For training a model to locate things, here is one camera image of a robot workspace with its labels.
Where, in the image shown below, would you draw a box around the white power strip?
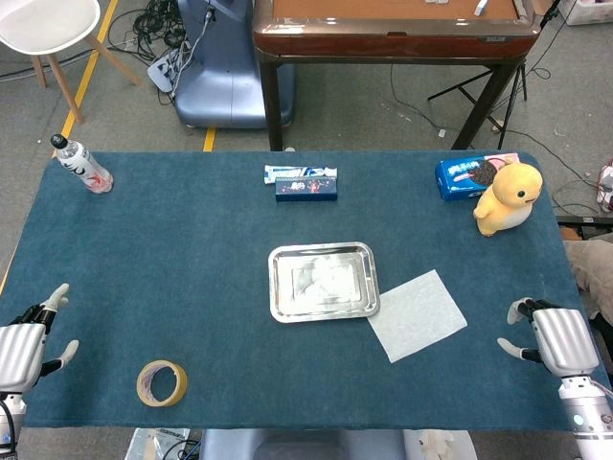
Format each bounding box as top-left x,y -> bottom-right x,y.
147,40 -> 193,93

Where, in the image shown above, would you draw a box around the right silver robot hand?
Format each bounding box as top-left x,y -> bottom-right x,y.
496,296 -> 600,380

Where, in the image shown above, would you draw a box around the white crumpled cloth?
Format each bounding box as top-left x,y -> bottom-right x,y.
404,428 -> 478,460

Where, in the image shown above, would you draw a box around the brown mahjong table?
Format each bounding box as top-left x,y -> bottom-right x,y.
252,0 -> 543,152

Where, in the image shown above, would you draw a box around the black metal frame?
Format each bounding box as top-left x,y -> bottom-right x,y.
556,215 -> 613,241

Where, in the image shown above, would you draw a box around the blue cookie box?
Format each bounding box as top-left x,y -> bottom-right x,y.
434,152 -> 521,203

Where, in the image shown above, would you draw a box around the black tripod stand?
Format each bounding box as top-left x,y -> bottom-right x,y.
427,0 -> 561,150

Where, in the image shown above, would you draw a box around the black cable bundle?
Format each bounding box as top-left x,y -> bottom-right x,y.
107,0 -> 188,61

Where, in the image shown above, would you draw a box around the dark blue long box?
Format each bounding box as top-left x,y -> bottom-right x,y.
275,175 -> 340,202

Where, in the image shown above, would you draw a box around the beige fabric heap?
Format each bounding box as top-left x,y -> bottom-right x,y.
562,237 -> 613,327

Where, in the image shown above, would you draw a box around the white chair wooden legs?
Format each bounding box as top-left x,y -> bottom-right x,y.
0,0 -> 143,125

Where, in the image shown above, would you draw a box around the white storage box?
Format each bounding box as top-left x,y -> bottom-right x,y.
557,0 -> 613,26

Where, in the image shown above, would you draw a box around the white paper sheet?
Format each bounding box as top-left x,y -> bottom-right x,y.
367,268 -> 468,364

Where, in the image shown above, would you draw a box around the pink white shoe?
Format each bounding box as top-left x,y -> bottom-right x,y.
596,160 -> 613,215

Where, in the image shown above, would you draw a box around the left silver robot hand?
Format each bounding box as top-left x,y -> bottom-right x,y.
0,282 -> 80,394

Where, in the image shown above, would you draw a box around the yellow tape roll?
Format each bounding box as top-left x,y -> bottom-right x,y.
136,359 -> 189,408

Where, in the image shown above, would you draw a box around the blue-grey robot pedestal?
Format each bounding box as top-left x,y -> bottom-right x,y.
172,0 -> 296,129

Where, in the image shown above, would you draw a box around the clear plastic bag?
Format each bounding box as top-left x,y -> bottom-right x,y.
125,427 -> 193,460

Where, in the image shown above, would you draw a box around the yellow plush duck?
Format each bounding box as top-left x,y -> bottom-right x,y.
473,161 -> 544,238

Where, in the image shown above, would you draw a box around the clear drink bottle black cap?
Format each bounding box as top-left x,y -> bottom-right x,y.
50,133 -> 115,195

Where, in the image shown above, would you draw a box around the blue-grey robot torso base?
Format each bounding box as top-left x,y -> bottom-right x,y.
198,427 -> 408,460

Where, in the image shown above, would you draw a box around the blue table cloth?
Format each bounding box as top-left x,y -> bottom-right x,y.
0,150 -> 600,431

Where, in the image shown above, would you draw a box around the silver metal tray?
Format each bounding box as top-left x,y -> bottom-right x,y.
267,241 -> 381,325

